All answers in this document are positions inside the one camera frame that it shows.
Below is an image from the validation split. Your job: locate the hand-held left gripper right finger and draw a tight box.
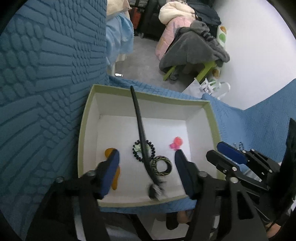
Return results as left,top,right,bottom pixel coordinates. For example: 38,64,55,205
174,149,269,241

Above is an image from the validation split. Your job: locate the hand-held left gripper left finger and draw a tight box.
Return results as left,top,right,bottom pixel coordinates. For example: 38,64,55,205
25,149,120,241

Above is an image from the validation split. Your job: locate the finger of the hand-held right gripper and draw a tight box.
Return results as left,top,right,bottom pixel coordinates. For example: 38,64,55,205
206,150,270,192
217,141,281,176

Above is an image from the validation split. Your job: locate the orange carrot hair clip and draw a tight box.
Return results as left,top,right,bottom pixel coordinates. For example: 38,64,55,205
105,148,121,191

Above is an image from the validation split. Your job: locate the black patterned hair ring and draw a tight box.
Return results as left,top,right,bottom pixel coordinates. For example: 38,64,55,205
150,156,173,177

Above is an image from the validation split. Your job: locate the black spiral hair tie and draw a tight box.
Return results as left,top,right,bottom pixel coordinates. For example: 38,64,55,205
132,139,156,163

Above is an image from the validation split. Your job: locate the pink hair clip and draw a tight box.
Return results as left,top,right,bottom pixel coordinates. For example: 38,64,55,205
169,136,184,150

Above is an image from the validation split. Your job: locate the green cardboard box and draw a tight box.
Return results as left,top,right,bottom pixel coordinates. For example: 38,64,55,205
77,84,221,208

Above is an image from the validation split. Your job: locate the black tail comb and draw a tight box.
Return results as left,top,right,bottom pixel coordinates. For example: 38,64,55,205
130,86,168,200

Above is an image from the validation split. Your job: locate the person's foot in black slipper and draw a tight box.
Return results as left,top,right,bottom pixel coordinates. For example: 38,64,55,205
166,210,193,230

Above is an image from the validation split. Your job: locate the white flat board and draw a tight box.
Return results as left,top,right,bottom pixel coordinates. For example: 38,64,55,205
151,217,189,241

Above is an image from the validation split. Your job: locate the white plastic bag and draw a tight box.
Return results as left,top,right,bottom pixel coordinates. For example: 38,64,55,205
183,77,231,100

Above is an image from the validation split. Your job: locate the green stool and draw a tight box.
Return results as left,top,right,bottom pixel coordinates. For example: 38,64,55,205
163,61,219,82

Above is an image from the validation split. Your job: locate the grey blanket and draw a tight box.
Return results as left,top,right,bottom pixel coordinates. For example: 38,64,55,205
159,20,231,73

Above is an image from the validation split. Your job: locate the white board with green dots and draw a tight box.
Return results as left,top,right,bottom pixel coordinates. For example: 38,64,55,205
211,25,228,78

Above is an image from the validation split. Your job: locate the pink quilt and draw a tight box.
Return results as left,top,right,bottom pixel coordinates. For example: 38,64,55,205
155,17,192,61

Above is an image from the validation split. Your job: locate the light blue duvet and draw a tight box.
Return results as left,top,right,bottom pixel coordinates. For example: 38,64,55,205
106,13,134,76

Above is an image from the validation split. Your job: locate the pile of clothes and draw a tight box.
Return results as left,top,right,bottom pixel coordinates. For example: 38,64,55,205
185,0,221,26

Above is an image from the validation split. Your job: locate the cream plush coat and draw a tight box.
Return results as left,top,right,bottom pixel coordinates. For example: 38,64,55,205
159,2,197,25

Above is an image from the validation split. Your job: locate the black armchair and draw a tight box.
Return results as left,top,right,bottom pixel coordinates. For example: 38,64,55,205
140,0,165,42

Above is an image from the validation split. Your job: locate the red suitcase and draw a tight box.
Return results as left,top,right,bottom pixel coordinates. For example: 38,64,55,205
131,7,145,36

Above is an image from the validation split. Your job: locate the cream pillow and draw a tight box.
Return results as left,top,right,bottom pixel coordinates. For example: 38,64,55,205
107,0,132,16

